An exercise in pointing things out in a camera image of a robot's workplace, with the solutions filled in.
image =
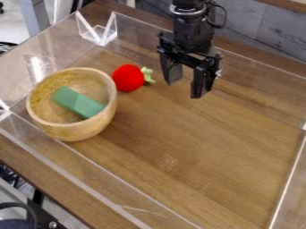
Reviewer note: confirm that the clear acrylic tray enclosure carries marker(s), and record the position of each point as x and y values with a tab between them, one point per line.
180	162

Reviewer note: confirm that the black table leg bracket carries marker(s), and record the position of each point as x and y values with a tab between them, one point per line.
47	221

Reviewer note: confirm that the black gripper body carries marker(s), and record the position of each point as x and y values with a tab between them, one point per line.
190	40

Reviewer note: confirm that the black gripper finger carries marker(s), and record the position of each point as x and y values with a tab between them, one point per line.
204	75
171	67

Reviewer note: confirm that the green rectangular block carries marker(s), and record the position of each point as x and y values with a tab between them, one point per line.
76	102

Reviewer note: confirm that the red plush fruit green stem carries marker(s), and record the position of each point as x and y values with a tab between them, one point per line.
131	77

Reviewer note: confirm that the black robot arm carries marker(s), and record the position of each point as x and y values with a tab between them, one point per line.
186	46

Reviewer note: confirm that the light wooden bowl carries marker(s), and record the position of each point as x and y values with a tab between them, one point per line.
55	120

